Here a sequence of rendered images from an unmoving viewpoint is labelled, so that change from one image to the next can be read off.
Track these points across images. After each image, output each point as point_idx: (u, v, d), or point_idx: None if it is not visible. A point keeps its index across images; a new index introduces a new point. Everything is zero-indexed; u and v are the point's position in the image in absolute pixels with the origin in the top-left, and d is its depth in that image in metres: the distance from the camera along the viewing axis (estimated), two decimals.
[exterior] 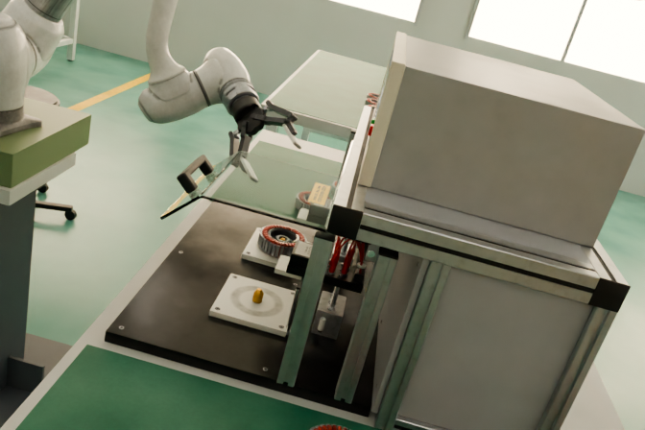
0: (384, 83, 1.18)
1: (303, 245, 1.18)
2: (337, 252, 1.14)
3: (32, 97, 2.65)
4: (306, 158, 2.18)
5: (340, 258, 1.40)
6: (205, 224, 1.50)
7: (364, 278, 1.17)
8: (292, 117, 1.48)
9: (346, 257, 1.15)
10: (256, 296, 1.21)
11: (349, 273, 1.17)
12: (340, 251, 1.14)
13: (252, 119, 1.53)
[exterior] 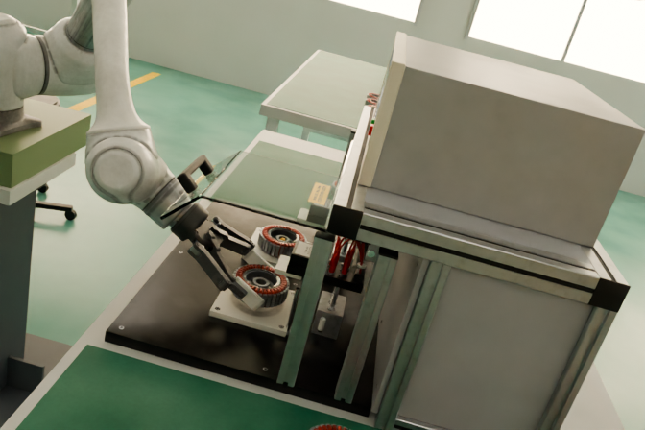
0: (384, 83, 1.18)
1: (303, 245, 1.18)
2: (337, 252, 1.14)
3: (32, 97, 2.65)
4: (306, 158, 2.18)
5: (340, 258, 1.40)
6: None
7: (364, 278, 1.17)
8: (250, 245, 1.28)
9: (346, 257, 1.15)
10: None
11: (349, 273, 1.17)
12: (340, 251, 1.14)
13: (213, 232, 1.19)
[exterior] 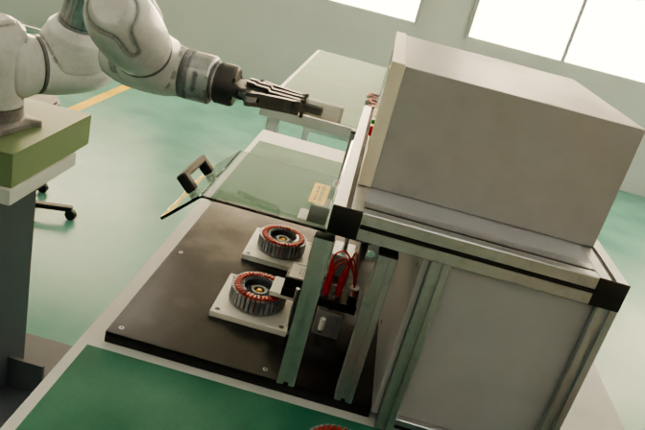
0: (384, 83, 1.18)
1: (298, 267, 1.20)
2: (330, 275, 1.16)
3: (32, 97, 2.65)
4: (306, 158, 2.18)
5: (340, 258, 1.40)
6: (205, 224, 1.50)
7: (357, 300, 1.19)
8: (298, 111, 1.09)
9: (339, 279, 1.17)
10: None
11: (343, 295, 1.19)
12: (333, 274, 1.15)
13: None
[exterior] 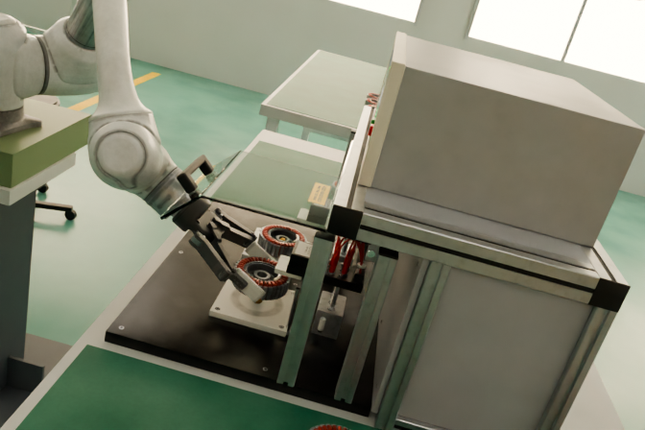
0: (384, 83, 1.18)
1: (303, 245, 1.18)
2: (337, 252, 1.14)
3: (32, 97, 2.65)
4: (306, 158, 2.18)
5: (340, 258, 1.40)
6: None
7: (364, 278, 1.17)
8: (225, 279, 1.12)
9: (346, 257, 1.15)
10: None
11: (349, 273, 1.17)
12: (340, 251, 1.14)
13: None
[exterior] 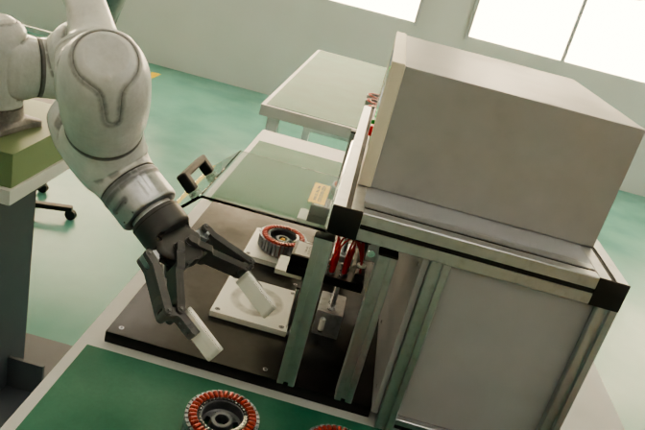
0: (384, 83, 1.18)
1: (303, 245, 1.18)
2: (337, 252, 1.14)
3: (32, 97, 2.65)
4: (306, 158, 2.18)
5: (340, 258, 1.40)
6: (205, 224, 1.50)
7: (364, 278, 1.17)
8: (165, 321, 0.79)
9: (346, 257, 1.15)
10: None
11: (349, 273, 1.17)
12: (340, 251, 1.14)
13: None
